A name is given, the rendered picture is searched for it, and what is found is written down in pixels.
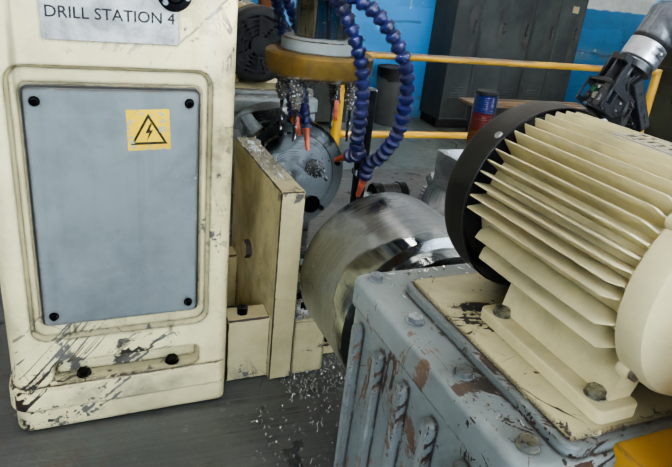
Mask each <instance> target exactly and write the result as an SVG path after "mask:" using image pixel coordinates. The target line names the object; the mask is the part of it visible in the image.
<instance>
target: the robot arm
mask: <svg viewBox="0 0 672 467"><path fill-rule="evenodd" d="M671 48H672V0H657V1H656V2H655V3H654V4H653V5H652V6H651V8H650V9H649V12H648V13H647V15H646V16H645V18H644V19H643V21H642V22H641V24H640V25H639V26H638V28H637V29H636V31H635V32H634V34H633V35H632V36H631V37H630V39H629V40H628V42H627V43H626V45H625V46H624V48H623V49H622V51H621V52H620V53H619V52H618V51H614V52H613V53H612V55H611V56H610V58H609V59H608V61H607V62H606V63H605V65H604V66H603V68H602V69H601V71H600V72H599V73H598V75H597V76H596V77H595V76H591V75H590V76H589V77H588V79H587V80H586V82H585V83H584V85H583V86H582V87H581V89H580V90H579V92H578V93H577V95H576V96H575V98H576V99H577V100H578V101H579V102H580V103H582V102H583V103H582V105H583V106H584V107H585V108H586V109H587V110H589V111H588V112H590V113H592V114H593V115H595V116H596V117H598V118H599V119H602V120H605V121H608V122H611V123H614V124H617V125H620V126H623V127H626V128H629V129H632V130H635V131H638V132H642V131H643V130H645V129H646V128H648V127H649V126H650V124H649V117H648V110H647V103H646V95H645V88H644V81H643V80H648V79H649V77H650V76H651V75H652V73H653V72H655V70H656V69H657V67H658V66H659V65H660V63H661V62H662V60H663V59H664V57H665V56H666V55H667V54H668V52H669V51H670V50H671ZM587 83H588V84H589V85H590V86H591V87H590V89H589V90H588V91H587V92H585V93H584V94H583V96H582V95H580V93H581V92H582V90H583V89H584V87H585V86H586V84H587ZM589 92H590V93H589Z"/></svg>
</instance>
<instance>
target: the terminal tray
mask: <svg viewBox="0 0 672 467"><path fill-rule="evenodd" d="M463 150H464V149H448V150H445V151H448V152H444V150H437V156H436V162H435V170H434V176H433V181H434V180H437V179H441V180H444V181H446V182H449V179H450V176H451V173H452V170H453V168H454V166H455V164H456V162H457V160H458V158H459V156H460V154H461V153H462V151H463ZM434 183H435V184H437V185H438V186H440V187H441V188H443V189H444V190H447V186H448V184H447V183H445V182H443V181H435V182H434Z"/></svg>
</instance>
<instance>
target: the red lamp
mask: <svg viewBox="0 0 672 467"><path fill-rule="evenodd" d="M471 113H472V114H471V118H470V122H469V123H470V124H469V128H470V129H473V130H476V131H479V130H480V129H481V128H482V127H483V126H485V125H486V124H487V123H488V122H489V121H491V120H492V119H493V118H494V117H495V114H481V113H477V112H474V111H473V110H472V112H471Z"/></svg>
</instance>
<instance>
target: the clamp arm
mask: <svg viewBox="0 0 672 467"><path fill-rule="evenodd" d="M367 90H369V91H370V96H369V97H368V98H367V100H368V101H369V107H367V108H366V109H367V110H368V116H367V117H366V119H367V122H368V124H367V126H365V128H366V134H365V135H364V141H363V143H364V146H365V147H364V149H365V150H366V152H367V155H366V156H368V155H369V154H370V146H371V138H372V131H373V123H374V115H375V107H376V99H377V91H378V90H377V89H375V88H373V87H368V89H367ZM366 156H365V157H366ZM365 157H364V158H365ZM364 158H362V160H361V161H360V162H358V163H354V168H352V172H351V173H352V174H353V179H352V187H351V196H350V203H351V202H353V201H355V200H357V199H360V198H362V197H365V196H367V195H364V194H366V192H365V187H364V189H363V191H362V193H361V195H360V197H357V196H356V192H357V188H358V183H359V179H360V178H359V176H358V173H359V171H360V170H361V169H360V165H361V164H362V163H363V162H364Z"/></svg>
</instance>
